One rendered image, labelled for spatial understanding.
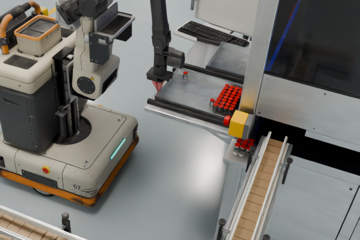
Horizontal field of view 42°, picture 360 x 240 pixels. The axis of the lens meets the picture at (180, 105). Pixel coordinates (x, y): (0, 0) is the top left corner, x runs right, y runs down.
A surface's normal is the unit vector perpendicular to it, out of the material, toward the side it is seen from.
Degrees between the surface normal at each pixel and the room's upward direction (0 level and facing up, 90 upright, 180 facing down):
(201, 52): 0
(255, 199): 0
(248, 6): 90
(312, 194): 90
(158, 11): 88
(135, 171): 0
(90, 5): 89
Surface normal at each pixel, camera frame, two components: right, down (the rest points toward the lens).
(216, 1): -0.54, 0.48
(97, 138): 0.07, -0.80
